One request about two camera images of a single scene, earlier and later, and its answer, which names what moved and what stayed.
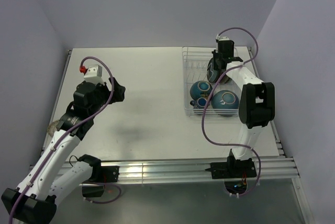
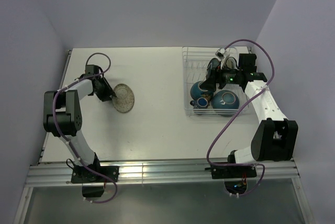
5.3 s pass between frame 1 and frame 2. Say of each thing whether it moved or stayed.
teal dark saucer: stayed
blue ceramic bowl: stayed
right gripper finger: moved
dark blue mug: stayed
